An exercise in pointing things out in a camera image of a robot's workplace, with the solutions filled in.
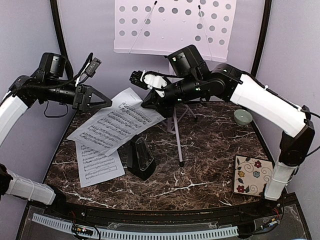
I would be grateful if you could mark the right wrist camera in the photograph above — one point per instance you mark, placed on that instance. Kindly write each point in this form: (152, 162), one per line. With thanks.
(150, 81)

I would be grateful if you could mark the pale green bowl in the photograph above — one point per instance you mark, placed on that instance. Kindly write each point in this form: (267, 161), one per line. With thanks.
(242, 117)

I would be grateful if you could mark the black corner post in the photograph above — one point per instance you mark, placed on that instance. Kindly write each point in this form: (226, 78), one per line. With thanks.
(262, 37)
(60, 36)

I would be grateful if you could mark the sheet music page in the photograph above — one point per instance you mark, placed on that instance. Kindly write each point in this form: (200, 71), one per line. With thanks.
(111, 127)
(95, 167)

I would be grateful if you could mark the white music stand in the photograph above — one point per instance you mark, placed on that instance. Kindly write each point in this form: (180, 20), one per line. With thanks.
(162, 27)

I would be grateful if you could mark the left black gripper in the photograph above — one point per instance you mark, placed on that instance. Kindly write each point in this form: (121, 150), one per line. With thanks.
(81, 100)

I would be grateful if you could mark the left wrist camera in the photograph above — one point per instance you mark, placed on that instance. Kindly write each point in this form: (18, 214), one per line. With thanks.
(88, 71)

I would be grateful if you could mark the grey cable duct strip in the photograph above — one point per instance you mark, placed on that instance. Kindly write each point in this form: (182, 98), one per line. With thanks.
(125, 231)

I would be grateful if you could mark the black metronome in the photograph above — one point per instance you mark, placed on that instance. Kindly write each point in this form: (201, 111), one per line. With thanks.
(140, 161)

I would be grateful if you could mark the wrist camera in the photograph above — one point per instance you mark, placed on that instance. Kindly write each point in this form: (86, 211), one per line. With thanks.
(88, 71)
(150, 81)

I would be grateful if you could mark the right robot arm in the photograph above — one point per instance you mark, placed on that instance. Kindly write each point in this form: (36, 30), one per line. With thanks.
(230, 84)

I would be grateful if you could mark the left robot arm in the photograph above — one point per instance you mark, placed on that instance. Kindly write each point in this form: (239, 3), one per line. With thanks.
(21, 95)

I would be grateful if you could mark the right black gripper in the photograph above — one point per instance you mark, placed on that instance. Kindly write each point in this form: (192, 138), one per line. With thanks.
(156, 103)

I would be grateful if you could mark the floral square coaster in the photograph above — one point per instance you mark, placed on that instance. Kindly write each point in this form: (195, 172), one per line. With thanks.
(251, 175)

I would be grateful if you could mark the right black corner post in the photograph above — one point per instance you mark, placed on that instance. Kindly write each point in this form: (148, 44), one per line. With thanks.
(262, 37)

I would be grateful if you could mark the left black corner post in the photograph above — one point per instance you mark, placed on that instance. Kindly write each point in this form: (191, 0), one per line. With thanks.
(60, 36)

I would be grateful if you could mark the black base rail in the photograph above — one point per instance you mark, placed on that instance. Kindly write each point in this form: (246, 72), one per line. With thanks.
(236, 214)

